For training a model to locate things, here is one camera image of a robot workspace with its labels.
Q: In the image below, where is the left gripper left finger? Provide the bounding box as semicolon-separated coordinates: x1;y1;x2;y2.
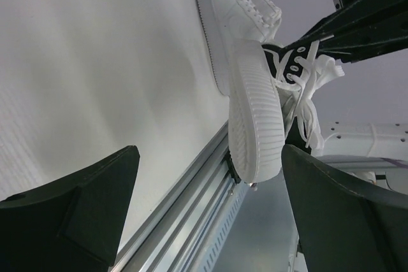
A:
1;145;140;271

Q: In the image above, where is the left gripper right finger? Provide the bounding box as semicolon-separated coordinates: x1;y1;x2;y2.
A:
282;145;407;271

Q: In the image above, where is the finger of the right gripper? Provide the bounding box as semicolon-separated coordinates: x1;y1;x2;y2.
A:
303;0;407;38
281;13;407;63

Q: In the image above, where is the black white-striped sneaker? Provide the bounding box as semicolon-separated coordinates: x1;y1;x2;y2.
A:
228;39;344;184

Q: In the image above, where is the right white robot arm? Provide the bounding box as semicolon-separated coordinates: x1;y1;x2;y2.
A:
283;0;407;168

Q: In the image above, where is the white sneaker left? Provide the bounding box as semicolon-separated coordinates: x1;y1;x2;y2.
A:
196;0;282;96

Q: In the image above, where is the aluminium rail base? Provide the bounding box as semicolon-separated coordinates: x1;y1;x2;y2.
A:
111;125;249;271

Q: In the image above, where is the perforated cable duct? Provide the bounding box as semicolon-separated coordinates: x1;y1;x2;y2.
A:
196;182;252;272

